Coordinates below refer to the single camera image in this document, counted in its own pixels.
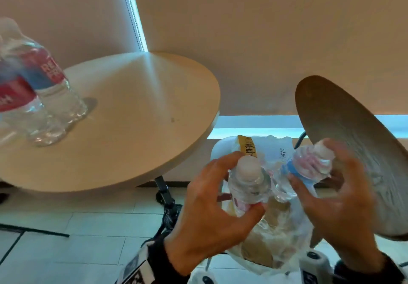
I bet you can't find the person's left hand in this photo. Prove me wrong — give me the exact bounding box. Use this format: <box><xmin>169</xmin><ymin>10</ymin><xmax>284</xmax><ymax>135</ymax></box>
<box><xmin>164</xmin><ymin>151</ymin><xmax>266</xmax><ymax>277</ymax></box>

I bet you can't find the person's right hand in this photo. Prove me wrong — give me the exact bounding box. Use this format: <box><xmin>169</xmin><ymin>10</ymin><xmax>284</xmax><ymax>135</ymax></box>
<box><xmin>287</xmin><ymin>138</ymin><xmax>388</xmax><ymax>274</ymax></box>

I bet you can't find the clear water bottle blue label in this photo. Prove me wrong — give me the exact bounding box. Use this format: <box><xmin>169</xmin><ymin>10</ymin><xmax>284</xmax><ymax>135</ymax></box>
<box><xmin>280</xmin><ymin>140</ymin><xmax>336</xmax><ymax>198</ymax></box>

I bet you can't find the clear water bottle white cap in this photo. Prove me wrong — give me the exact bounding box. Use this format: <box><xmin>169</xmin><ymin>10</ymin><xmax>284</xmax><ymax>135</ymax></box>
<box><xmin>228</xmin><ymin>155</ymin><xmax>272</xmax><ymax>218</ymax></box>

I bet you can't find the person's left forearm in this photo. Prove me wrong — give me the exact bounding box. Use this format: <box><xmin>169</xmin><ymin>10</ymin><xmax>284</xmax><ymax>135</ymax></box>
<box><xmin>147</xmin><ymin>239</ymin><xmax>192</xmax><ymax>284</ymax></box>

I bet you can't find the person's right forearm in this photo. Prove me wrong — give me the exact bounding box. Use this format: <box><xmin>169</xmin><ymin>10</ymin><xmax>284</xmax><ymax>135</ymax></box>
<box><xmin>333</xmin><ymin>253</ymin><xmax>408</xmax><ymax>284</ymax></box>

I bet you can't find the clear plastic bag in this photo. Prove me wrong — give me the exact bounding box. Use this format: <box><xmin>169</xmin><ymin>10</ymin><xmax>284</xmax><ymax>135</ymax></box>
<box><xmin>210</xmin><ymin>135</ymin><xmax>323</xmax><ymax>275</ymax></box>

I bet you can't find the yellow tape label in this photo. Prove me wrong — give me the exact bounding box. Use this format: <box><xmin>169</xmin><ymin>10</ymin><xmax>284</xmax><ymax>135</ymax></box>
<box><xmin>237</xmin><ymin>135</ymin><xmax>258</xmax><ymax>157</ymax></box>

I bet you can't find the round brown side table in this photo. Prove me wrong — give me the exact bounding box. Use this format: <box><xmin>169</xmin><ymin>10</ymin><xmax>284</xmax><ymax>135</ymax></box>
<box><xmin>295</xmin><ymin>75</ymin><xmax>408</xmax><ymax>241</ymax></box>

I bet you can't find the black table leg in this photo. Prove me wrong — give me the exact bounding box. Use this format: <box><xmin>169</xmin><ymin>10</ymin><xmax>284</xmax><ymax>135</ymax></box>
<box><xmin>154</xmin><ymin>175</ymin><xmax>183</xmax><ymax>240</ymax></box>

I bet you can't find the water bottle red blue label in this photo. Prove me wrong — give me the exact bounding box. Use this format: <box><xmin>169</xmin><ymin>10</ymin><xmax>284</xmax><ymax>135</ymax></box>
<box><xmin>0</xmin><ymin>17</ymin><xmax>88</xmax><ymax>126</ymax></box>
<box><xmin>0</xmin><ymin>60</ymin><xmax>68</xmax><ymax>147</ymax></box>

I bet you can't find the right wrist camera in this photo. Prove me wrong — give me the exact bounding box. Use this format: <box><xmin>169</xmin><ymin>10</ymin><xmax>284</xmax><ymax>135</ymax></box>
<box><xmin>299</xmin><ymin>250</ymin><xmax>335</xmax><ymax>284</ymax></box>

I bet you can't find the white blind bead cord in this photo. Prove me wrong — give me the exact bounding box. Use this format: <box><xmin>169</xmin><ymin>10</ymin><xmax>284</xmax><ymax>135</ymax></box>
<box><xmin>118</xmin><ymin>0</ymin><xmax>145</xmax><ymax>52</ymax></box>

